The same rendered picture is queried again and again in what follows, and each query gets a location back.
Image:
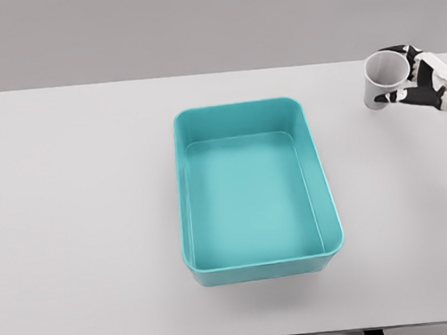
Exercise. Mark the white paper cup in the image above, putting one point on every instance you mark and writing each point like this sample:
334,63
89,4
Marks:
384,79

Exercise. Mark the teal rectangular plastic basket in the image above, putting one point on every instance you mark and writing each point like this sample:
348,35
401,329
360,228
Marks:
249,196

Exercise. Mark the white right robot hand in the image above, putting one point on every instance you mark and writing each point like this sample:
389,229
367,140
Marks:
433,78

